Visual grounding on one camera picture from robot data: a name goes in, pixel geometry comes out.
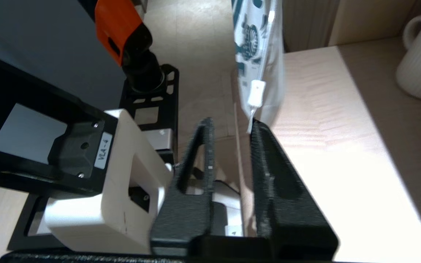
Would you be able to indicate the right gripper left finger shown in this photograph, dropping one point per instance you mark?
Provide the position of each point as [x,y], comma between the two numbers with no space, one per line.
[192,212]

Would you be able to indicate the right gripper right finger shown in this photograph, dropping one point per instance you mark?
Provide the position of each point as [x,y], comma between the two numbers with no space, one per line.
[287,212]

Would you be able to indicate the white blue horse-print bag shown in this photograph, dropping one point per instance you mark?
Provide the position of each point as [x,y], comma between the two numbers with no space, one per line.
[258,54]

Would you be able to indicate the black robot base chassis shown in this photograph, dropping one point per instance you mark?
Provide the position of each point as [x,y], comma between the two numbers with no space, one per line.
[223,215]

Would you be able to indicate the black robot side frame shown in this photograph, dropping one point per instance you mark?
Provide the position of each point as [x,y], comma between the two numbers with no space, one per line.
[31,95]
[166,95]

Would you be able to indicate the black torso clamp bracket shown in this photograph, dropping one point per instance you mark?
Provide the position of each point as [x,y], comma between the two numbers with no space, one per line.
[82,149]

